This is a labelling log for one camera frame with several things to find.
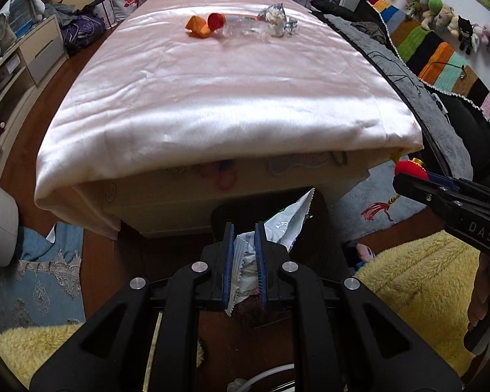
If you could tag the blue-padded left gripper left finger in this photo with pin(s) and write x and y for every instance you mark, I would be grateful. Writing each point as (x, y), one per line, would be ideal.
(145, 337)

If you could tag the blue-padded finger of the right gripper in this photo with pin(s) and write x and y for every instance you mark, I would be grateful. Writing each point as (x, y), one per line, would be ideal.
(445, 183)

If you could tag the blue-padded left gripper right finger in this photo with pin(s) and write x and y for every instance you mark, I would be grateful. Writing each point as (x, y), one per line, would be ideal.
(346, 339)

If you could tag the red tasselled ornament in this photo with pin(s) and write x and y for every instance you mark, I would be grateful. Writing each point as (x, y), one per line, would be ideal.
(415, 168)

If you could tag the silver foil snack bag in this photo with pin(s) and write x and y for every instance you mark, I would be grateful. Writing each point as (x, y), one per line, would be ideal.
(252, 259)

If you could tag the clear bag with tissue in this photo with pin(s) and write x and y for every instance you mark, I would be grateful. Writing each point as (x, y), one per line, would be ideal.
(271, 22)

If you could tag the orange tube with red cap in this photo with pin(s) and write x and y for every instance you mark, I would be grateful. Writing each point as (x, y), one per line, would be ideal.
(220, 21)

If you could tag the orange paper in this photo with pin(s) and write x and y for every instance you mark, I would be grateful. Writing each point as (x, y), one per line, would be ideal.
(198, 27)

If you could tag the black trash bin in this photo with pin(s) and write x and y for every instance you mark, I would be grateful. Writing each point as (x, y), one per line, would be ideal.
(315, 246)

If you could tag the person's right hand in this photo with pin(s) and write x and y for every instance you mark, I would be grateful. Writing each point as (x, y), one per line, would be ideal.
(479, 304)

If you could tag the black sofa with grey throw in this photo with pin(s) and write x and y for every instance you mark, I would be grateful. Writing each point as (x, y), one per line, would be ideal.
(383, 107)

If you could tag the yellow fluffy rug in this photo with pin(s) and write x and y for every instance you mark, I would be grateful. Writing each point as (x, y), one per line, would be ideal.
(428, 283)

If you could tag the colourful striped crochet blanket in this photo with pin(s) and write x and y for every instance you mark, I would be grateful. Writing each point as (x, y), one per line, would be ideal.
(433, 60)

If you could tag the row of plush toys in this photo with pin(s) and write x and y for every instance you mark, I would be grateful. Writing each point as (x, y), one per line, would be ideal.
(438, 16)

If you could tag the pink satin table cloth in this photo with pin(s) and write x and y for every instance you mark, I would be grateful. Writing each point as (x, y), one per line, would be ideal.
(160, 127)

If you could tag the beige tv cabinet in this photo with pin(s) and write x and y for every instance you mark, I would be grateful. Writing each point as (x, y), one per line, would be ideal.
(25, 70)

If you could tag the purple bag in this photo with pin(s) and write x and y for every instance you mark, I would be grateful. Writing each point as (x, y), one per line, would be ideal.
(82, 32)

